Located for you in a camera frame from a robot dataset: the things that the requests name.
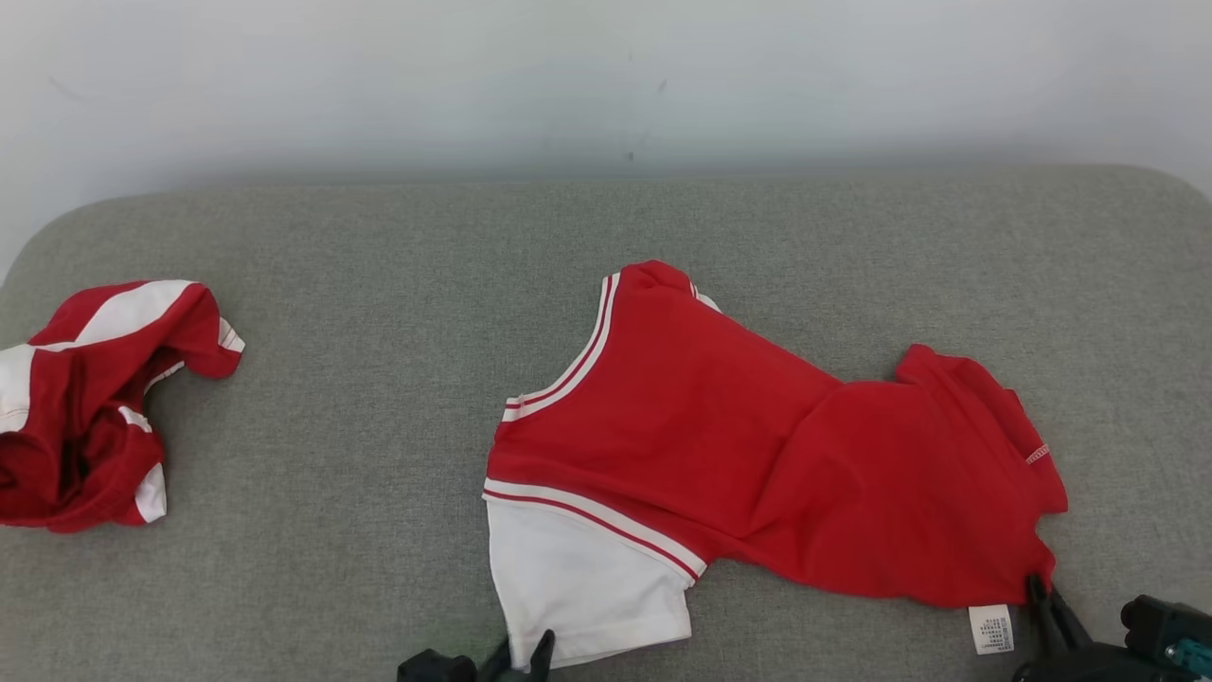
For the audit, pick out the red jersey with white sleeves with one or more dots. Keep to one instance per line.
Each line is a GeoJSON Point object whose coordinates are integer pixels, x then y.
{"type": "Point", "coordinates": [757, 455]}

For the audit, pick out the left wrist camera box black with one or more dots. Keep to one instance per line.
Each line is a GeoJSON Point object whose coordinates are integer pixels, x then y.
{"type": "Point", "coordinates": [436, 668]}

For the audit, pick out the red shorts with white stripe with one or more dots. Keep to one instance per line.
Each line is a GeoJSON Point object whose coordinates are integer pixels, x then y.
{"type": "Point", "coordinates": [85, 417]}

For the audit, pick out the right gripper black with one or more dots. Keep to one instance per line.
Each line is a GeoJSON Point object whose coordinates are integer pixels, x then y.
{"type": "Point", "coordinates": [1079, 665]}

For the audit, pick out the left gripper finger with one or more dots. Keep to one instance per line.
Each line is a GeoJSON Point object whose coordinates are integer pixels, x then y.
{"type": "Point", "coordinates": [497, 663]}
{"type": "Point", "coordinates": [543, 658]}

